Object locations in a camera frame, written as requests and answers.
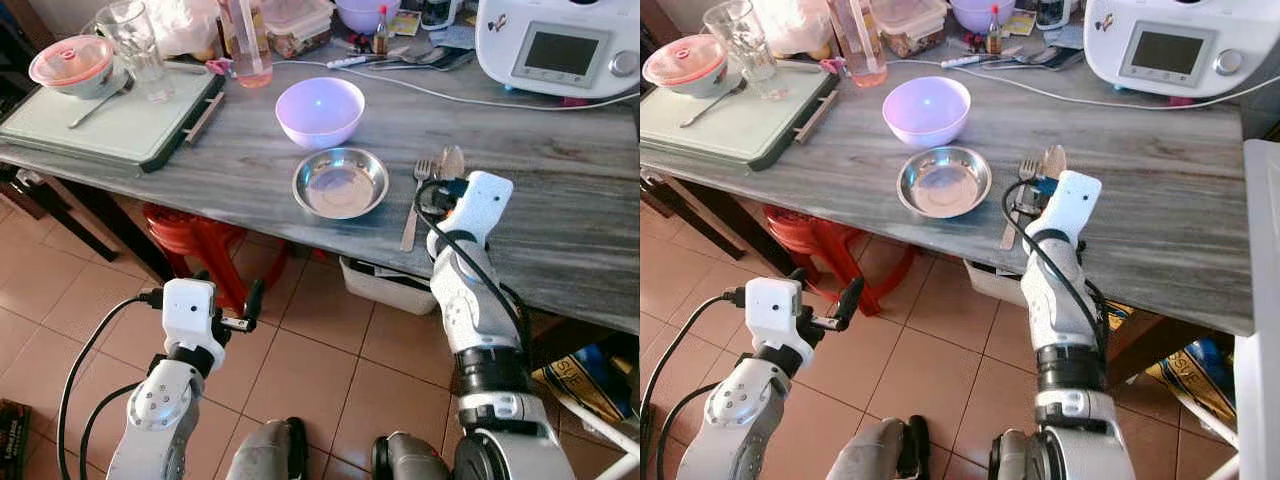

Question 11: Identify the white power cable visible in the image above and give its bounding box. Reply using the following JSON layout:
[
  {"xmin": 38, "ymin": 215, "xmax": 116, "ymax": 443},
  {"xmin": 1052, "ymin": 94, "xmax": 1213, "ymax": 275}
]
[
  {"xmin": 885, "ymin": 60, "xmax": 1280, "ymax": 110},
  {"xmin": 270, "ymin": 60, "xmax": 641, "ymax": 112}
]

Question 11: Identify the clear plastic food container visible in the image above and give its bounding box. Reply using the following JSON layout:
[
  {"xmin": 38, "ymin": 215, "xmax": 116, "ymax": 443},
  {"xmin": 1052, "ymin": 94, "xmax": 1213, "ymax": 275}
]
[
  {"xmin": 870, "ymin": 0, "xmax": 947, "ymax": 58},
  {"xmin": 262, "ymin": 0, "xmax": 336, "ymax": 59}
]

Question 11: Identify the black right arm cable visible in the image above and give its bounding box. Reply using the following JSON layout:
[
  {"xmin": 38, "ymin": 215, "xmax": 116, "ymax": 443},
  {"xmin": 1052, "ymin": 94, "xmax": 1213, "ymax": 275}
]
[
  {"xmin": 413, "ymin": 178, "xmax": 532, "ymax": 343},
  {"xmin": 1003, "ymin": 180, "xmax": 1111, "ymax": 346}
]

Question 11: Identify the red plastic stool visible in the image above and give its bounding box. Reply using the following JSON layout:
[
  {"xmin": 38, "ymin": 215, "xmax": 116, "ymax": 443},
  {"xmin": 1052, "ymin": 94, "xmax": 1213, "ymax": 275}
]
[
  {"xmin": 762, "ymin": 205, "xmax": 917, "ymax": 317},
  {"xmin": 143, "ymin": 203, "xmax": 292, "ymax": 312}
]

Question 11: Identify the bottle with orange liquid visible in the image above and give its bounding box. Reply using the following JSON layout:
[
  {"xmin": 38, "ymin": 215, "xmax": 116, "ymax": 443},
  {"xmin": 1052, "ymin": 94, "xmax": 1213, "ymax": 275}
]
[
  {"xmin": 222, "ymin": 0, "xmax": 275, "ymax": 89},
  {"xmin": 828, "ymin": 0, "xmax": 890, "ymax": 89}
]

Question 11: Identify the white cabinet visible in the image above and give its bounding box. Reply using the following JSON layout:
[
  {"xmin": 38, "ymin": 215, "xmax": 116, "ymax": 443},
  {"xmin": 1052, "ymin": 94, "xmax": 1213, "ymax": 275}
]
[{"xmin": 1234, "ymin": 140, "xmax": 1280, "ymax": 480}]

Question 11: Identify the thin steel spoon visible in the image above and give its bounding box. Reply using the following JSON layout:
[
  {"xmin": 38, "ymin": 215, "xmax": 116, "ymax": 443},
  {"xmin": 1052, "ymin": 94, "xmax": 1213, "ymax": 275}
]
[
  {"xmin": 68, "ymin": 80, "xmax": 132, "ymax": 130},
  {"xmin": 680, "ymin": 80, "xmax": 747, "ymax": 129}
]

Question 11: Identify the clear drinking glass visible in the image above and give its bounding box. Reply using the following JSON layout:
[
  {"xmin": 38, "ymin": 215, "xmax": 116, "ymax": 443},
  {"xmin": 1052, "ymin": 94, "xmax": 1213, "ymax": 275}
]
[
  {"xmin": 97, "ymin": 0, "xmax": 177, "ymax": 103},
  {"xmin": 703, "ymin": 0, "xmax": 789, "ymax": 101}
]

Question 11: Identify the small purple bowl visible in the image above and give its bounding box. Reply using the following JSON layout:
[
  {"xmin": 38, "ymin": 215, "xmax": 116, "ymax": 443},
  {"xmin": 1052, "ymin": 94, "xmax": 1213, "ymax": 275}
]
[
  {"xmin": 335, "ymin": 0, "xmax": 402, "ymax": 34},
  {"xmin": 948, "ymin": 0, "xmax": 1017, "ymax": 33}
]

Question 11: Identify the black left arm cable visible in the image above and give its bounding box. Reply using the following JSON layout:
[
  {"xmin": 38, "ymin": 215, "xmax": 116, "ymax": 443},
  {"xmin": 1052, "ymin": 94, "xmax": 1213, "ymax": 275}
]
[
  {"xmin": 640, "ymin": 288, "xmax": 751, "ymax": 480},
  {"xmin": 57, "ymin": 290, "xmax": 167, "ymax": 480}
]

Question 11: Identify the yellow printed bag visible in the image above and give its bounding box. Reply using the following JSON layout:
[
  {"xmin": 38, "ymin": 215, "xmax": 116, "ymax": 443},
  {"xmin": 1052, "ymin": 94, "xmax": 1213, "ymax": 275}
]
[
  {"xmin": 530, "ymin": 345, "xmax": 637, "ymax": 427},
  {"xmin": 1145, "ymin": 338, "xmax": 1242, "ymax": 423}
]

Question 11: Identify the white storage box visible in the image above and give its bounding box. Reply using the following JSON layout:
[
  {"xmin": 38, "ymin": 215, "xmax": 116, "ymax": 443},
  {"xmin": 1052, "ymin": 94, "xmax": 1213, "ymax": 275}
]
[
  {"xmin": 965, "ymin": 260, "xmax": 1027, "ymax": 307},
  {"xmin": 340, "ymin": 257, "xmax": 439, "ymax": 317}
]

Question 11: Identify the grey robot foot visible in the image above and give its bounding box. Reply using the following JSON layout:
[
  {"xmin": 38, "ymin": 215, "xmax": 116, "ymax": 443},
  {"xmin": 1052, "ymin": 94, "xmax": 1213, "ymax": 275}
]
[
  {"xmin": 372, "ymin": 430, "xmax": 457, "ymax": 480},
  {"xmin": 988, "ymin": 430, "xmax": 1043, "ymax": 480},
  {"xmin": 828, "ymin": 415, "xmax": 932, "ymax": 480},
  {"xmin": 225, "ymin": 418, "xmax": 310, "ymax": 480}
]

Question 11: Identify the grey left robot foot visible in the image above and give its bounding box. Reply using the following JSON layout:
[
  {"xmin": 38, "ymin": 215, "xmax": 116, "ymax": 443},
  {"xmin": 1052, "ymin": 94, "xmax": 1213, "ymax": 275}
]
[
  {"xmin": 828, "ymin": 415, "xmax": 932, "ymax": 480},
  {"xmin": 225, "ymin": 418, "xmax": 310, "ymax": 480}
]

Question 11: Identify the white pole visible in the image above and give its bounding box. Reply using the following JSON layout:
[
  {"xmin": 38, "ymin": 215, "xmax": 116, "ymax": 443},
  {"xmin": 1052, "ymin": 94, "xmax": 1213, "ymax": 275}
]
[
  {"xmin": 568, "ymin": 398, "xmax": 641, "ymax": 480},
  {"xmin": 1165, "ymin": 385, "xmax": 1241, "ymax": 480}
]

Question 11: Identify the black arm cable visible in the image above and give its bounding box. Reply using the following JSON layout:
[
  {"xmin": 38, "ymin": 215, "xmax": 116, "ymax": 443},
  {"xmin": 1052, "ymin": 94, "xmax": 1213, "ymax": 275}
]
[
  {"xmin": 640, "ymin": 288, "xmax": 751, "ymax": 480},
  {"xmin": 413, "ymin": 178, "xmax": 532, "ymax": 343},
  {"xmin": 1003, "ymin": 180, "xmax": 1111, "ymax": 346},
  {"xmin": 57, "ymin": 290, "xmax": 167, "ymax": 480}
]

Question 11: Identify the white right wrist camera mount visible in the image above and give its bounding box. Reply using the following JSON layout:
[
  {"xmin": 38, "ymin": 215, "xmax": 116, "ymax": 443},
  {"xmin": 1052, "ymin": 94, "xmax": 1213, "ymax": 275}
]
[
  {"xmin": 1038, "ymin": 170, "xmax": 1104, "ymax": 248},
  {"xmin": 438, "ymin": 170, "xmax": 515, "ymax": 253}
]

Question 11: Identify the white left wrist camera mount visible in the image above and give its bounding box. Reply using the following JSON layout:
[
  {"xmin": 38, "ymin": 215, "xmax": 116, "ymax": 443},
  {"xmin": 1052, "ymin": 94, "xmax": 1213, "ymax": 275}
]
[
  {"xmin": 745, "ymin": 277, "xmax": 814, "ymax": 367},
  {"xmin": 160, "ymin": 278, "xmax": 227, "ymax": 367}
]

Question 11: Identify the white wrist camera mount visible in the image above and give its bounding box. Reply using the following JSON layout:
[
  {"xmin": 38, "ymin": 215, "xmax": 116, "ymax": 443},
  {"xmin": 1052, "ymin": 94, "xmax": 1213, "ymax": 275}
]
[
  {"xmin": 1038, "ymin": 170, "xmax": 1104, "ymax": 248},
  {"xmin": 438, "ymin": 170, "xmax": 515, "ymax": 253},
  {"xmin": 745, "ymin": 277, "xmax": 814, "ymax": 367},
  {"xmin": 160, "ymin": 278, "xmax": 227, "ymax": 367}
]

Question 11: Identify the shallow steel dish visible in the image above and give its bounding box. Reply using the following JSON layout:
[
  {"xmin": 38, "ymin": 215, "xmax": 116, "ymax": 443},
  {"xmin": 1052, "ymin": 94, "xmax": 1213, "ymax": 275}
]
[
  {"xmin": 292, "ymin": 147, "xmax": 390, "ymax": 221},
  {"xmin": 897, "ymin": 146, "xmax": 993, "ymax": 220}
]

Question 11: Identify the green glass cutting board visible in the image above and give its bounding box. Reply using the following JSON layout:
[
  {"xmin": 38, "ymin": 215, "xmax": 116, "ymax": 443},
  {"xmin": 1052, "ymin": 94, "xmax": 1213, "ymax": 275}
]
[
  {"xmin": 640, "ymin": 65, "xmax": 840, "ymax": 172},
  {"xmin": 0, "ymin": 65, "xmax": 227, "ymax": 174}
]

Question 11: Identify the purple plastic bowl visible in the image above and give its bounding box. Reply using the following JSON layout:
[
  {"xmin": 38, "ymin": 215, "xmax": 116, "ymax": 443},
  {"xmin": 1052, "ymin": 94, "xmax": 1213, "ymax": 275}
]
[
  {"xmin": 275, "ymin": 77, "xmax": 366, "ymax": 150},
  {"xmin": 882, "ymin": 76, "xmax": 972, "ymax": 150}
]

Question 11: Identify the steel fork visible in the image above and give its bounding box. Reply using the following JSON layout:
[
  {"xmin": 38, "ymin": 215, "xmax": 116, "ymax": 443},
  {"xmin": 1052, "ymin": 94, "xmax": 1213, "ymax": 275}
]
[
  {"xmin": 400, "ymin": 158, "xmax": 434, "ymax": 253},
  {"xmin": 1000, "ymin": 158, "xmax": 1041, "ymax": 252}
]

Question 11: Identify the bowl with pink lid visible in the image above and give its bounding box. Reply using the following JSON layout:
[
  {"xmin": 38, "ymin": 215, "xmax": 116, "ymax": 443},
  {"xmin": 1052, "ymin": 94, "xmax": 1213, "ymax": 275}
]
[
  {"xmin": 28, "ymin": 35, "xmax": 117, "ymax": 100},
  {"xmin": 642, "ymin": 35, "xmax": 730, "ymax": 99}
]

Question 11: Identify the clear plastic bag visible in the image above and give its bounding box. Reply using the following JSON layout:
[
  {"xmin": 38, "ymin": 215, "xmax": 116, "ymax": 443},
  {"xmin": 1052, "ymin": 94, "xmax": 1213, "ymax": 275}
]
[
  {"xmin": 755, "ymin": 0, "xmax": 837, "ymax": 57},
  {"xmin": 145, "ymin": 0, "xmax": 227, "ymax": 57}
]

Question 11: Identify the white kitchen appliance with screen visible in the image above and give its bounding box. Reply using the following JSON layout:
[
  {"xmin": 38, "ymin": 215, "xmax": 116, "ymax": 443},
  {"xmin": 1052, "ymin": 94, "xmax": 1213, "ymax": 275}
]
[
  {"xmin": 1084, "ymin": 0, "xmax": 1280, "ymax": 100},
  {"xmin": 475, "ymin": 0, "xmax": 641, "ymax": 100}
]

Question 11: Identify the grey right robot foot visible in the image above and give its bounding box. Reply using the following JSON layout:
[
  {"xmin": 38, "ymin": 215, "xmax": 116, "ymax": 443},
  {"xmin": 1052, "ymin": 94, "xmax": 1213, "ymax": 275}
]
[
  {"xmin": 988, "ymin": 430, "xmax": 1043, "ymax": 480},
  {"xmin": 372, "ymin": 430, "xmax": 457, "ymax": 480}
]

